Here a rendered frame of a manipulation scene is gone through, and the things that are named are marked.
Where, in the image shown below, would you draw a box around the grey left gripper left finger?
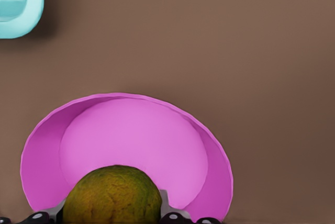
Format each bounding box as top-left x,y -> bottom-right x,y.
22,199 -> 66,224

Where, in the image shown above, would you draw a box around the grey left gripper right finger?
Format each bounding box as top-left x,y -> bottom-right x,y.
159,189 -> 197,224

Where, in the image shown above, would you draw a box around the greenish orange fruit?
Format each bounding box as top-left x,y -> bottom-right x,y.
62,165 -> 163,224

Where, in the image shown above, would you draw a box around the pink plate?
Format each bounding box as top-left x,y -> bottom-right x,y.
20,93 -> 234,223

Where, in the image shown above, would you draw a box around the light blue tray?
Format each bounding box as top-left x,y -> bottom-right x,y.
0,0 -> 44,39

